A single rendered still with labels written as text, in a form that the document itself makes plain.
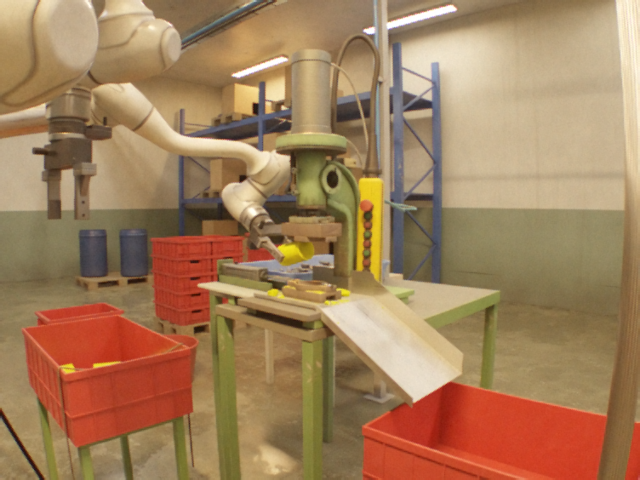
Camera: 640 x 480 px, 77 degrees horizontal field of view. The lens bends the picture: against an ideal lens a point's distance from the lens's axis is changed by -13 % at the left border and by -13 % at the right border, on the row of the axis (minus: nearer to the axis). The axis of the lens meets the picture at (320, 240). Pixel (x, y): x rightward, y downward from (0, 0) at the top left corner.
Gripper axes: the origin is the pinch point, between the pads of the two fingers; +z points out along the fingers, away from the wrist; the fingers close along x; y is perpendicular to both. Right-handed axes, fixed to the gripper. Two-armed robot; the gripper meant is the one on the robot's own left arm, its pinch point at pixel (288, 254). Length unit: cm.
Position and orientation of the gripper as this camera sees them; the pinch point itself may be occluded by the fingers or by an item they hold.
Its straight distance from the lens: 145.8
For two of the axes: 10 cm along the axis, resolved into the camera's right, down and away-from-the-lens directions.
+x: 6.9, -0.5, 7.2
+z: 6.0, 5.9, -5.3
